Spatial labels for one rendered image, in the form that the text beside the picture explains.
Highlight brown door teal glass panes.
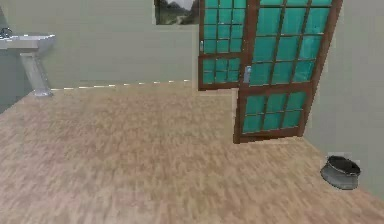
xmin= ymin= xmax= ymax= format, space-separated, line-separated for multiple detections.
xmin=233 ymin=0 xmax=344 ymax=145
xmin=197 ymin=0 xmax=249 ymax=92

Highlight framed landscape picture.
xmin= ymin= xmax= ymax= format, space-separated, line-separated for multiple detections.
xmin=153 ymin=0 xmax=201 ymax=26

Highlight grey round bin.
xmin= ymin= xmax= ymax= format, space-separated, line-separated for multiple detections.
xmin=320 ymin=154 xmax=362 ymax=191

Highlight white pedestal sink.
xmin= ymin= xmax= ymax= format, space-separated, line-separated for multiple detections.
xmin=0 ymin=33 xmax=57 ymax=98

